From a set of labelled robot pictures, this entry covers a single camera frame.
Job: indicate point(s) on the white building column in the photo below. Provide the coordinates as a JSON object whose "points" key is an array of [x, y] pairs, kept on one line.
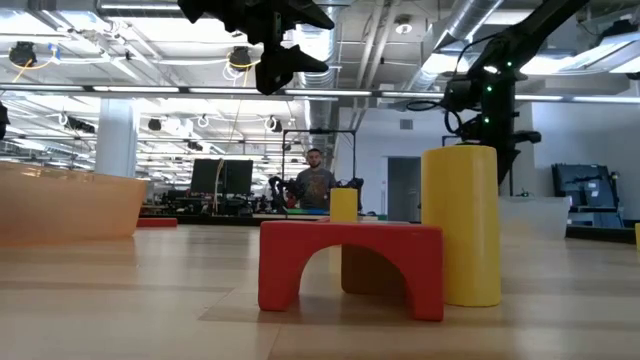
{"points": [[116, 140]]}

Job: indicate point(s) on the yellow cylinder block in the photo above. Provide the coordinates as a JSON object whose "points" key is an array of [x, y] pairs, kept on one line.
{"points": [[460, 225], [343, 205]]}

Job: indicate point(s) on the background black robot arm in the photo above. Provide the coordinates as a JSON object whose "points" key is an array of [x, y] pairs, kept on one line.
{"points": [[356, 185]]}

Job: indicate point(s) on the grey door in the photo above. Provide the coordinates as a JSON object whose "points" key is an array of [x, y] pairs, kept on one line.
{"points": [[404, 190]]}

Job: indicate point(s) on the round ceiling sensor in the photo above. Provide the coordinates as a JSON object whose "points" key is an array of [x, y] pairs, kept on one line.
{"points": [[403, 27]]}

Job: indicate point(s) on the silver ventilation duct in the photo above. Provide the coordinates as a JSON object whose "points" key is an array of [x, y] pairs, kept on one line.
{"points": [[470, 15], [320, 110]]}

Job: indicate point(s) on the black monitor cart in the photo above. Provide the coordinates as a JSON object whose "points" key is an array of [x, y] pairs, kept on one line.
{"points": [[582, 185]]}

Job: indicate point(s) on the clear plastic bin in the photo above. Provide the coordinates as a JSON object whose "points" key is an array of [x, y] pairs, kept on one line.
{"points": [[535, 220]]}

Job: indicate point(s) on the long ceiling light bar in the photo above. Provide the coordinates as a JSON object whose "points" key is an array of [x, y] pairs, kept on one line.
{"points": [[150, 90]]}

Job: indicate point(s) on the orange plastic bin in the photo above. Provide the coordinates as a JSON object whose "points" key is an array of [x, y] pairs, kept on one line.
{"points": [[65, 210]]}

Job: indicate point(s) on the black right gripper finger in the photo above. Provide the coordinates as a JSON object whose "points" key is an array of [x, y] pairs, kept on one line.
{"points": [[506, 157]]}

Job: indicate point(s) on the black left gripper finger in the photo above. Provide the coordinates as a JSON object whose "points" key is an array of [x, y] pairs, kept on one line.
{"points": [[305, 12], [285, 70]]}

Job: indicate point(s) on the black gantry frame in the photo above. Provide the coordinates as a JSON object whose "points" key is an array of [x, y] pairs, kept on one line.
{"points": [[320, 131]]}

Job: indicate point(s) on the black computer monitor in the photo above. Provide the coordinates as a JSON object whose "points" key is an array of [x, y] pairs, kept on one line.
{"points": [[239, 177], [205, 177]]}

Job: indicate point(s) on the natural wood block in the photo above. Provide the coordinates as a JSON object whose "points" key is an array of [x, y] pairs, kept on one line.
{"points": [[370, 275]]}

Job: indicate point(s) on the person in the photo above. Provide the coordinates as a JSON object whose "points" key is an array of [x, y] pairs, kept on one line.
{"points": [[315, 187]]}

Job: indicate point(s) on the black table edge rail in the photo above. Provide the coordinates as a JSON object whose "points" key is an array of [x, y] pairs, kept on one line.
{"points": [[210, 220]]}

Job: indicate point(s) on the red arch block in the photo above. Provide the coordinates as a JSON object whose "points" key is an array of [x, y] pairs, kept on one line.
{"points": [[350, 235]]}

